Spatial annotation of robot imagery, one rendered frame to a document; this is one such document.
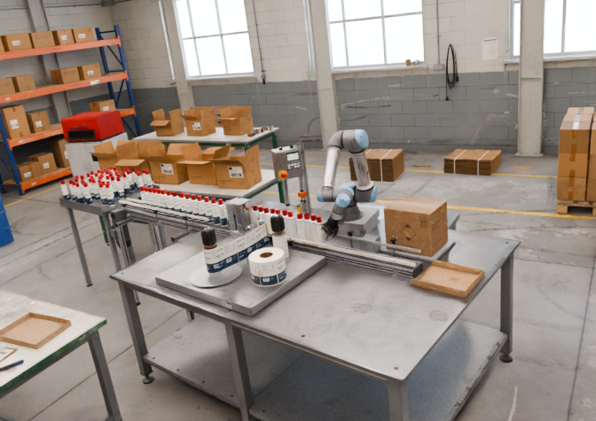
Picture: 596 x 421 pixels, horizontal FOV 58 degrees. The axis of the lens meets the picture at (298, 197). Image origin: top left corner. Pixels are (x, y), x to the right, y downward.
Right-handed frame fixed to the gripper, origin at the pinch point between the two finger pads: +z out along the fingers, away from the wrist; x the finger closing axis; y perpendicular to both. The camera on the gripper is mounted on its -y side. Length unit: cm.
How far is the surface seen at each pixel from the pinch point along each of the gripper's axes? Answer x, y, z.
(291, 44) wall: -404, -493, 129
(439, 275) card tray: 68, -3, -27
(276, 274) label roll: 2, 52, -2
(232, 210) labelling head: -67, 11, 23
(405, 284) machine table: 58, 13, -21
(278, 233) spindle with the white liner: -17.3, 30.9, -6.5
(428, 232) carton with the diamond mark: 48, -18, -36
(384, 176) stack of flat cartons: -108, -365, 162
